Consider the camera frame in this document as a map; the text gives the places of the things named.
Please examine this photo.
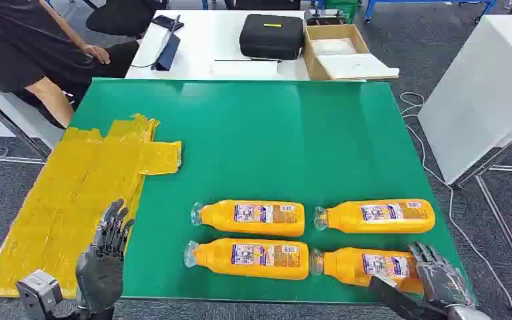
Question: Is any yellow plastic sheet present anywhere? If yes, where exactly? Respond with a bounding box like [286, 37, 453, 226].
[0, 113, 183, 299]

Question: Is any white bench with metal legs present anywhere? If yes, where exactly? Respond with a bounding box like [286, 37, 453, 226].
[0, 69, 66, 163]

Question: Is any white flat sheet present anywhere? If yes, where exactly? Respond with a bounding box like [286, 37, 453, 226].
[315, 53, 401, 81]

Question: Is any black device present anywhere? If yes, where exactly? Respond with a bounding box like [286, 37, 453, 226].
[304, 8, 348, 27]

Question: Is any person's left hand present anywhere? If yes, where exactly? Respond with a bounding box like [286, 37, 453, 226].
[83, 43, 112, 65]

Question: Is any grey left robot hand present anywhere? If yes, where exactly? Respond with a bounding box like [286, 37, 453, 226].
[75, 199, 135, 315]

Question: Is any green crate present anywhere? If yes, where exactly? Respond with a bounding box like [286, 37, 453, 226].
[323, 0, 361, 24]

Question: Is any black zip case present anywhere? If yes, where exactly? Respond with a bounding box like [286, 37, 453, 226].
[239, 13, 306, 62]

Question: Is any person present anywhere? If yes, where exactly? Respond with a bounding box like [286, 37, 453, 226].
[0, 0, 140, 130]

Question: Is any orange drink bottle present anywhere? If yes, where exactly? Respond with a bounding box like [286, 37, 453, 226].
[190, 199, 306, 238]
[183, 237, 310, 281]
[309, 247, 425, 295]
[313, 199, 437, 235]

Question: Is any white desk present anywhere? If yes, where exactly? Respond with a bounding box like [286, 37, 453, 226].
[125, 9, 367, 82]

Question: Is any white side table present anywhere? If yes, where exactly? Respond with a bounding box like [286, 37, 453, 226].
[417, 14, 512, 187]

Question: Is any green table mat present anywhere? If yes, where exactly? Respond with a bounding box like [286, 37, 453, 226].
[67, 78, 477, 306]

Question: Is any white floor cable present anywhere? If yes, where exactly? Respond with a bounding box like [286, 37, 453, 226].
[398, 91, 512, 320]

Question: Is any white foam pad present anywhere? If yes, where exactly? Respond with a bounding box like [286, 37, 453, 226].
[311, 38, 357, 57]

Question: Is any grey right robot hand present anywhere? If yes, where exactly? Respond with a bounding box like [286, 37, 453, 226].
[407, 241, 477, 309]

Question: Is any cardboard box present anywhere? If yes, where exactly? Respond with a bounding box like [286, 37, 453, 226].
[302, 23, 401, 82]

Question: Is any black tablet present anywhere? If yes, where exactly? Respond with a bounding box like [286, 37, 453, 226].
[151, 15, 182, 72]

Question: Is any black office chair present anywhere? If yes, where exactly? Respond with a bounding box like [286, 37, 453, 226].
[85, 0, 169, 39]

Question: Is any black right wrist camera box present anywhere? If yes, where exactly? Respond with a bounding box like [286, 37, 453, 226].
[367, 275, 449, 320]

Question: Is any black smartphone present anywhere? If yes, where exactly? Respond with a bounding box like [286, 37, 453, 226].
[151, 14, 185, 32]

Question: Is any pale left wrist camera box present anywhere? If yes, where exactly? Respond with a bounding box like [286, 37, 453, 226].
[15, 269, 65, 320]

